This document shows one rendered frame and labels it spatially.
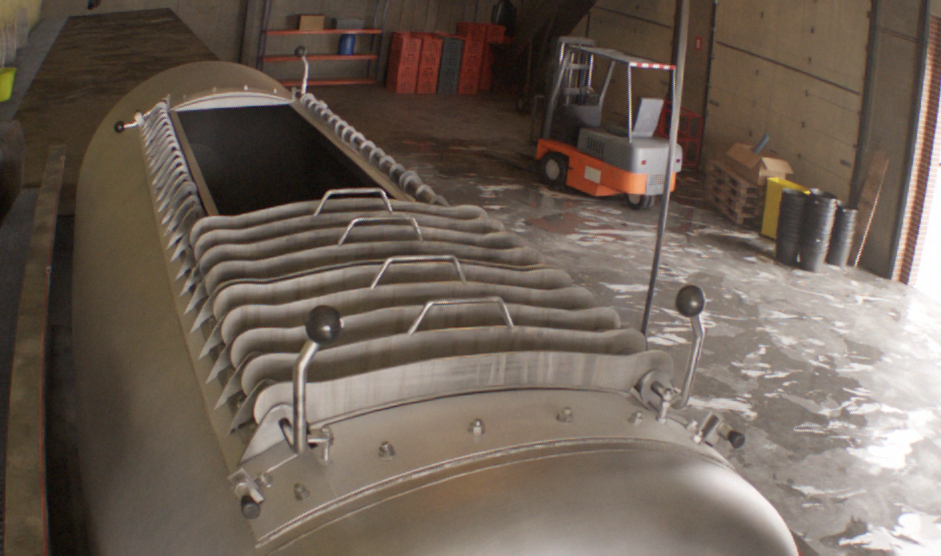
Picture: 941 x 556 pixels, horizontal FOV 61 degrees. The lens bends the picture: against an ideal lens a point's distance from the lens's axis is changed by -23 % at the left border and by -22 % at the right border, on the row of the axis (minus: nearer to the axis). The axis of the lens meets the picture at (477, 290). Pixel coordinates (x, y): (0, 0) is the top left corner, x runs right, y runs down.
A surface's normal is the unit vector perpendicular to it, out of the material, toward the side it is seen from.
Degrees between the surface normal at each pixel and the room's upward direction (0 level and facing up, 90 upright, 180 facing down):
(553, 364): 90
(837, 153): 90
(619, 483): 21
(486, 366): 90
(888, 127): 90
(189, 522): 45
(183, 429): 40
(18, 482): 0
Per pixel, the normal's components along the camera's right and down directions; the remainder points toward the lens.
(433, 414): -0.03, -0.91
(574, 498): 0.26, -0.64
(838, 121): -0.91, 0.05
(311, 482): -0.28, -0.82
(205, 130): 0.31, 0.55
